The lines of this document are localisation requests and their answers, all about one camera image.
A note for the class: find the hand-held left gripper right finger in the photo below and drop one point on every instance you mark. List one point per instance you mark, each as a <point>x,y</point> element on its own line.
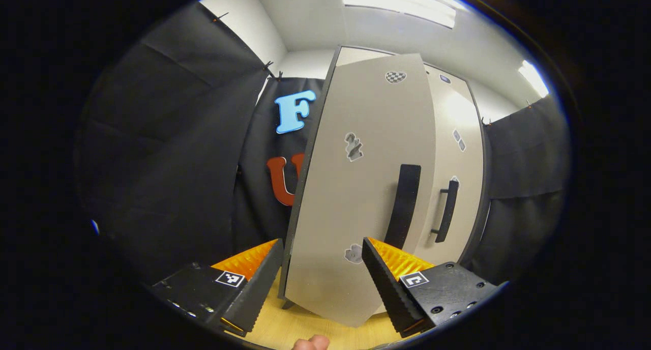
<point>386,289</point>

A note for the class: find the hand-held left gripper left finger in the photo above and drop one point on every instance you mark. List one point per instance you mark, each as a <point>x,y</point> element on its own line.
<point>262,289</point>

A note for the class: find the grey cabinet door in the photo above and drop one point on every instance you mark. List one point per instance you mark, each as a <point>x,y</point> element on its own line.
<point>457,116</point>
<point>346,202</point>

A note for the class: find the black backdrop cloth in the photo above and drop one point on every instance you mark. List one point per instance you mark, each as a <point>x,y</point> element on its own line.
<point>178,162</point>

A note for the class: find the small ceiling light panel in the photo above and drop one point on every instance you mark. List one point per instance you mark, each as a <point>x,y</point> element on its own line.
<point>534,78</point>

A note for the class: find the large ceiling light panel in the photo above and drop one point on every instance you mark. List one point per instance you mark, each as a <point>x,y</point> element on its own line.
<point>402,1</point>

